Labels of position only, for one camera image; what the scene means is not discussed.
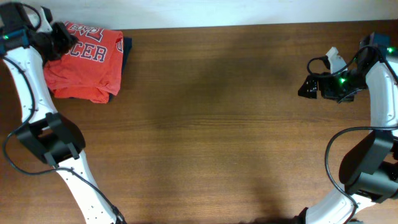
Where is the salmon red t-shirt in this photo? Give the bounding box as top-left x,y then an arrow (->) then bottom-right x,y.
44,21 -> 124,92

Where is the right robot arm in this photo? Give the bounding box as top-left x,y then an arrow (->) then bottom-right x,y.
292,32 -> 397,223

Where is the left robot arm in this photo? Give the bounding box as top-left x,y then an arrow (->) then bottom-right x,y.
1,2 -> 125,224

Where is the right black cable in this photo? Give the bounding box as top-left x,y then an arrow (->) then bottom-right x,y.
306,45 -> 398,224

